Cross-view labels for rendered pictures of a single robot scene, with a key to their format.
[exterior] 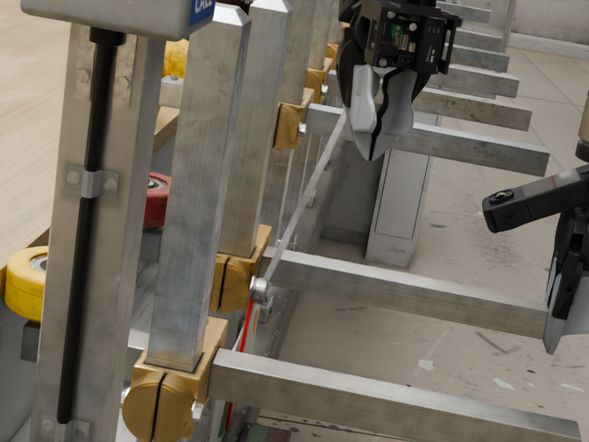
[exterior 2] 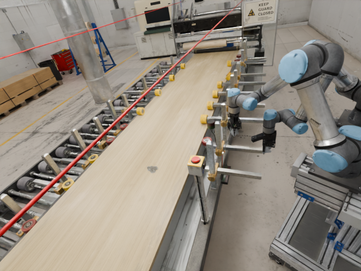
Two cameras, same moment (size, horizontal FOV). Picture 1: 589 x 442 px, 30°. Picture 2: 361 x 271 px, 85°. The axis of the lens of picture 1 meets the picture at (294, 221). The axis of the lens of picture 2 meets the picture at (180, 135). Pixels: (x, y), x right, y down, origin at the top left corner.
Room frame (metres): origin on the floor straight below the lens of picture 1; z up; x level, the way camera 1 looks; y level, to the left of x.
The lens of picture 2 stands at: (-0.18, -0.13, 1.88)
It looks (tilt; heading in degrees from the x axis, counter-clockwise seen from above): 35 degrees down; 22
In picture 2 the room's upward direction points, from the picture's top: 12 degrees counter-clockwise
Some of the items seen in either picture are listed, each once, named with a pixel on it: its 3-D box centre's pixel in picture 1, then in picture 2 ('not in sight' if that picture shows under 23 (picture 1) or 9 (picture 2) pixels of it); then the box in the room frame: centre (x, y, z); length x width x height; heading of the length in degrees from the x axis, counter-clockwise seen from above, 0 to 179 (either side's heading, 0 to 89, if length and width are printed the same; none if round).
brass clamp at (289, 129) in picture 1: (284, 116); (224, 120); (1.26, 0.03, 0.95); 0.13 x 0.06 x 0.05; 176
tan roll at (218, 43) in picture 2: not in sight; (215, 43); (3.63, 0.40, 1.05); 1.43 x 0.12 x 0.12; 86
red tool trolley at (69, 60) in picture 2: not in sight; (65, 62); (6.36, 6.74, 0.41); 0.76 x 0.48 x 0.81; 8
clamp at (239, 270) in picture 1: (231, 264); (219, 148); (1.01, 0.05, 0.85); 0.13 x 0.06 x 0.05; 176
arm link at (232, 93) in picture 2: not in sight; (234, 98); (1.00, -0.06, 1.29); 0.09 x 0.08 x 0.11; 48
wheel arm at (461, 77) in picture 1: (364, 58); (239, 93); (1.78, -0.07, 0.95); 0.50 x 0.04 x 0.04; 86
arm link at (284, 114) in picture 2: not in sight; (286, 116); (1.04, -0.38, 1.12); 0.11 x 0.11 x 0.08; 25
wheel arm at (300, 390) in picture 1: (296, 392); (227, 172); (0.78, -0.02, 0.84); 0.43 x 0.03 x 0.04; 86
